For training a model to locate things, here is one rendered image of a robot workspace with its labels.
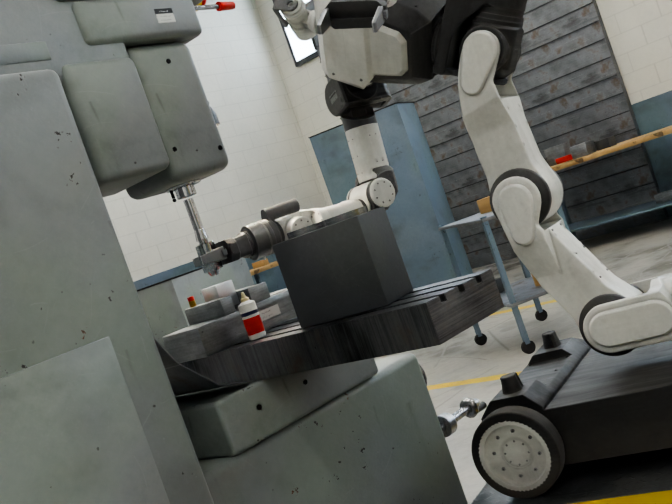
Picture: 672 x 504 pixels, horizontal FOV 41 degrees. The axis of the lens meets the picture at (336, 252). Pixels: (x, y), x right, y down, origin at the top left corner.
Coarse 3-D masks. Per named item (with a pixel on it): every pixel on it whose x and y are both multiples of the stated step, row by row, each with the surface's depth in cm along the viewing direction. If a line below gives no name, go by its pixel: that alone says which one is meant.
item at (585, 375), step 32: (544, 352) 230; (576, 352) 228; (640, 352) 214; (512, 384) 201; (544, 384) 205; (576, 384) 206; (608, 384) 197; (640, 384) 189; (576, 416) 192; (608, 416) 189; (640, 416) 186; (576, 448) 194; (608, 448) 190; (640, 448) 187
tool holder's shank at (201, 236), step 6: (192, 198) 212; (186, 204) 211; (192, 204) 211; (192, 210) 211; (192, 216) 211; (198, 216) 212; (192, 222) 212; (198, 222) 212; (198, 228) 211; (198, 234) 211; (204, 234) 212; (198, 240) 211; (204, 240) 212
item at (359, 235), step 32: (320, 224) 185; (352, 224) 176; (384, 224) 183; (288, 256) 185; (320, 256) 181; (352, 256) 177; (384, 256) 179; (288, 288) 187; (320, 288) 183; (352, 288) 179; (384, 288) 176; (320, 320) 184
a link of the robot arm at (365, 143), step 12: (348, 132) 236; (360, 132) 234; (372, 132) 235; (348, 144) 238; (360, 144) 235; (372, 144) 235; (360, 156) 235; (372, 156) 234; (384, 156) 236; (360, 168) 236; (372, 168) 234; (384, 168) 234; (360, 180) 237; (384, 180) 232; (348, 192) 241; (372, 192) 230; (384, 192) 232; (396, 192) 234; (384, 204) 231
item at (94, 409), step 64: (0, 128) 157; (64, 128) 166; (0, 192) 155; (64, 192) 163; (0, 256) 152; (64, 256) 161; (0, 320) 150; (64, 320) 158; (128, 320) 167; (0, 384) 147; (64, 384) 155; (128, 384) 164; (0, 448) 144; (64, 448) 152; (128, 448) 160; (192, 448) 171
